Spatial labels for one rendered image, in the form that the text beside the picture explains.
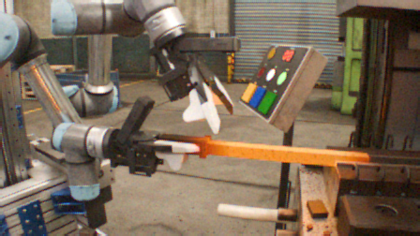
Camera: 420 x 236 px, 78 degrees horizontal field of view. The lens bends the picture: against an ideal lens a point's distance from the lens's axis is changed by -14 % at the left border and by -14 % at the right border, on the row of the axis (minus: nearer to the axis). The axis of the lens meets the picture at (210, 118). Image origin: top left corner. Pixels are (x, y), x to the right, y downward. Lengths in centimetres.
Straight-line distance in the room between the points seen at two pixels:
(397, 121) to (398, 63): 14
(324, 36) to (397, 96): 771
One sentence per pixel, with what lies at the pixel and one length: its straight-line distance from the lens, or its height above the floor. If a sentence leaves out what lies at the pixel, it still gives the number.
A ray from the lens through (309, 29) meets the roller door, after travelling 846.
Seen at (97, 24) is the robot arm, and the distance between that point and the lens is 64.
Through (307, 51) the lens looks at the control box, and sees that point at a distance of 98.
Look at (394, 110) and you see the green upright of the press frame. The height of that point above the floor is 106.
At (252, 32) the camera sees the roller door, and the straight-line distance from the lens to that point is 861.
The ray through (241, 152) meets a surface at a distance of 58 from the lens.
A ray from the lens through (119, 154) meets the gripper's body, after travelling 68.
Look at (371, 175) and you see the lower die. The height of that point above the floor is 99.
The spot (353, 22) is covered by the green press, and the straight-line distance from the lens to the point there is 543.
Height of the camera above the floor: 121
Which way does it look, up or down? 15 degrees down
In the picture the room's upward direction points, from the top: straight up
